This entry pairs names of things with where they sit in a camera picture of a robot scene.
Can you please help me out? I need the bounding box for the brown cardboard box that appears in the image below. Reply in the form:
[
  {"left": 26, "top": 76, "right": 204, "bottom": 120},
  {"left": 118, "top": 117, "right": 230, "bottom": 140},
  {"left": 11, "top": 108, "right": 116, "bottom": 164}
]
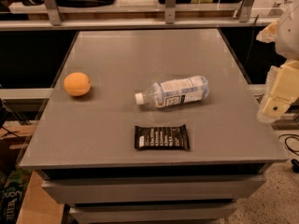
[{"left": 17, "top": 172, "right": 64, "bottom": 224}]

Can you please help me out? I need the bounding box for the green printed box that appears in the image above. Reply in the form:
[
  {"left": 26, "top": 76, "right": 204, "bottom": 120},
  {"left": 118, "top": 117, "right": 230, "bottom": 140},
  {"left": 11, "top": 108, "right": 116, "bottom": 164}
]
[{"left": 0, "top": 169, "right": 31, "bottom": 224}]

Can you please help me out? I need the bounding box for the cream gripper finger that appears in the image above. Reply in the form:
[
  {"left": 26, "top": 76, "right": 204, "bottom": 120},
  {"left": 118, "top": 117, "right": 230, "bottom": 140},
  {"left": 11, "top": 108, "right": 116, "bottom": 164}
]
[
  {"left": 257, "top": 60, "right": 299, "bottom": 123},
  {"left": 256, "top": 21, "right": 278, "bottom": 43}
]

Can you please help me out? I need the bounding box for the orange fruit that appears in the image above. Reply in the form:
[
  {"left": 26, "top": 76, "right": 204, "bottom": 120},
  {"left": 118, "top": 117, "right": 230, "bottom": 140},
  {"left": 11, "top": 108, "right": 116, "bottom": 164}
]
[{"left": 64, "top": 72, "right": 91, "bottom": 97}]

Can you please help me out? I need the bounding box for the metal shelf rail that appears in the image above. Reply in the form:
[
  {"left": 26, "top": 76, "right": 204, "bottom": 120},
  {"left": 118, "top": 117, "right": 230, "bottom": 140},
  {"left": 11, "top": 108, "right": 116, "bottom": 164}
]
[{"left": 0, "top": 16, "right": 278, "bottom": 31}]

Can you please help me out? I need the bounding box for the black snack bar wrapper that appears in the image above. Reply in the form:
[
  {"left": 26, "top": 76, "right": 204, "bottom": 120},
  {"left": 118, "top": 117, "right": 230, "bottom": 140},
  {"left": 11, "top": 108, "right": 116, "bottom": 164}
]
[{"left": 135, "top": 125, "right": 190, "bottom": 150}]

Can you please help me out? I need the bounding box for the black floor cable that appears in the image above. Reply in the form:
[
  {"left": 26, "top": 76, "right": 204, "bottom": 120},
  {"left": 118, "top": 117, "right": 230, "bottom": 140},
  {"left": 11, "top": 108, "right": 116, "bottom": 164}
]
[{"left": 278, "top": 133, "right": 299, "bottom": 174}]

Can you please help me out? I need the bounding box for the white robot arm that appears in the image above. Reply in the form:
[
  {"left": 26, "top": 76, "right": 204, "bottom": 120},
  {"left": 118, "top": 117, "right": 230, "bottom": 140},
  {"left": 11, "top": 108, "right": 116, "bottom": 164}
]
[{"left": 256, "top": 0, "right": 299, "bottom": 123}]

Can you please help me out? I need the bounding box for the clear blue-labelled plastic bottle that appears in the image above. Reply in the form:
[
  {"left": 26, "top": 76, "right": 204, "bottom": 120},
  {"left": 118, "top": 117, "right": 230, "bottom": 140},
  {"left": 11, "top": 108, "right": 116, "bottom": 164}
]
[{"left": 135, "top": 76, "right": 209, "bottom": 108}]

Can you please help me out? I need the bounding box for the grey lower drawer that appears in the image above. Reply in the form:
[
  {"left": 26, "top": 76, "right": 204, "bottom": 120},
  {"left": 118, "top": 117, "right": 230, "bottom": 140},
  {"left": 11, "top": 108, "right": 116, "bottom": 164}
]
[{"left": 70, "top": 203, "right": 236, "bottom": 224}]

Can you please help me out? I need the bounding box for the grey upper drawer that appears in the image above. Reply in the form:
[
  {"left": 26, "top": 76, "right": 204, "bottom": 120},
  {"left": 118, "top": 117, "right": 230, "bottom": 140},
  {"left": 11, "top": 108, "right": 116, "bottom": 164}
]
[{"left": 42, "top": 175, "right": 265, "bottom": 204}]

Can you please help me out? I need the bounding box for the grey drawer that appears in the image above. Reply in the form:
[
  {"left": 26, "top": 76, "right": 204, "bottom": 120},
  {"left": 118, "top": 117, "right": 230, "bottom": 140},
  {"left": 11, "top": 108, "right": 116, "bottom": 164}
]
[
  {"left": 42, "top": 175, "right": 265, "bottom": 204},
  {"left": 70, "top": 203, "right": 236, "bottom": 224}
]

